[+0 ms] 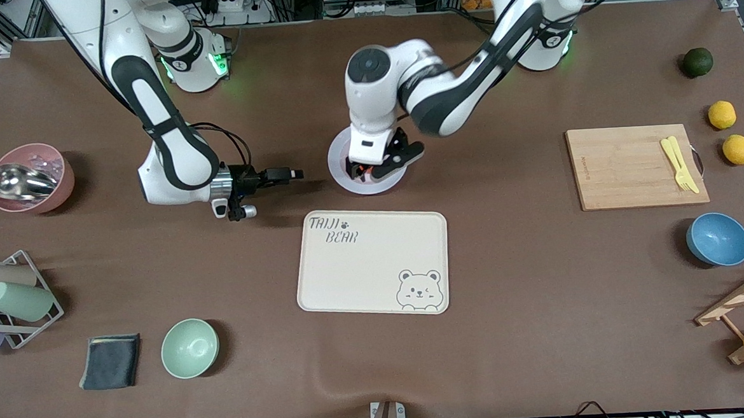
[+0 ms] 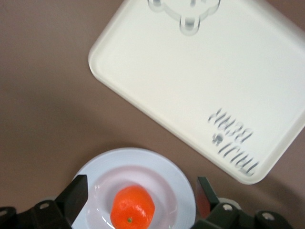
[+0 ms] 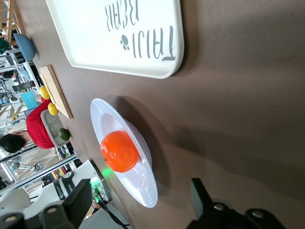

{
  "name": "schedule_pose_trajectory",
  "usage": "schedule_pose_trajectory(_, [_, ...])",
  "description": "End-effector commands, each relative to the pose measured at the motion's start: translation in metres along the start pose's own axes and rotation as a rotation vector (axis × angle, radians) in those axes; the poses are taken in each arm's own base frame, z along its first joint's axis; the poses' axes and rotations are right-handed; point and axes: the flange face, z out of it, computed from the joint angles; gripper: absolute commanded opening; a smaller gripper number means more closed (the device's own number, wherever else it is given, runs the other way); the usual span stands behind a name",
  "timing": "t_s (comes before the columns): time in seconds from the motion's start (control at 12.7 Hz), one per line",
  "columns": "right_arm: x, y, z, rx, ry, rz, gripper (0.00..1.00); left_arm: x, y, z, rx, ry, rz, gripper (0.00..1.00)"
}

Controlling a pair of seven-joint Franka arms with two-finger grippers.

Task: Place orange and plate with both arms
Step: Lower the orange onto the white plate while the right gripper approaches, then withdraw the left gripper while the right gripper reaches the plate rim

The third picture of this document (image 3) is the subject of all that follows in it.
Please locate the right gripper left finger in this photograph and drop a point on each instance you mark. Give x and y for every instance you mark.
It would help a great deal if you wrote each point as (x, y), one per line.
(71, 207)

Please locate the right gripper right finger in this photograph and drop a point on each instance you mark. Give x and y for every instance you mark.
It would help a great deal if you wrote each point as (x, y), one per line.
(207, 214)

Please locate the pale lilac round plate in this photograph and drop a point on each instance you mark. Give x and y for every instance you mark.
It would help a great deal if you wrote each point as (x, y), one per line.
(140, 181)

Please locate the orange mandarin fruit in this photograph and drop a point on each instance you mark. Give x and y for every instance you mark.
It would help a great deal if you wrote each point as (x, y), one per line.
(119, 150)

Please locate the grey background robot arm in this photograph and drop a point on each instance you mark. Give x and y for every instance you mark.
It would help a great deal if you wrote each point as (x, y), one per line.
(21, 166)

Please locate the green avocado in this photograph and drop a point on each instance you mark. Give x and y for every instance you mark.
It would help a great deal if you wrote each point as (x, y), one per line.
(64, 134)

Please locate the grey divided food tray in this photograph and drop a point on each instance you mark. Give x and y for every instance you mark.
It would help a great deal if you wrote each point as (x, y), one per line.
(51, 124)

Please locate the person in red shirt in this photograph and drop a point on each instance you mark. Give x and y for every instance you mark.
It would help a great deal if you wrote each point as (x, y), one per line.
(35, 128)

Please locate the yellow lemon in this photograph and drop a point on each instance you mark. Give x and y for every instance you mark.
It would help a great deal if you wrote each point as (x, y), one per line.
(53, 109)
(44, 92)

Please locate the brown table mat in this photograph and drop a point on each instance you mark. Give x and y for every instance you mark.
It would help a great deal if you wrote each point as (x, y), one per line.
(226, 107)

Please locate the bamboo cutting board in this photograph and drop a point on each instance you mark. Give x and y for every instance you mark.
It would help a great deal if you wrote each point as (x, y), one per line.
(58, 95)

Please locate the yellow plastic knife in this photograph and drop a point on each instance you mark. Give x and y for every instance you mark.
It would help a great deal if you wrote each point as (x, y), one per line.
(44, 80)

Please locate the blue bowl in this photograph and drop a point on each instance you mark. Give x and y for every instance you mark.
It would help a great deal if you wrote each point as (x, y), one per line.
(25, 47)

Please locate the cream bear print tray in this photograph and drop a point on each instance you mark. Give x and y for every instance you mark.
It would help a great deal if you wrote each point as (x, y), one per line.
(95, 35)

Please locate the wooden peg rack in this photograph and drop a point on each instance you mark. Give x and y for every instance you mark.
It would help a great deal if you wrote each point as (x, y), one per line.
(12, 21)

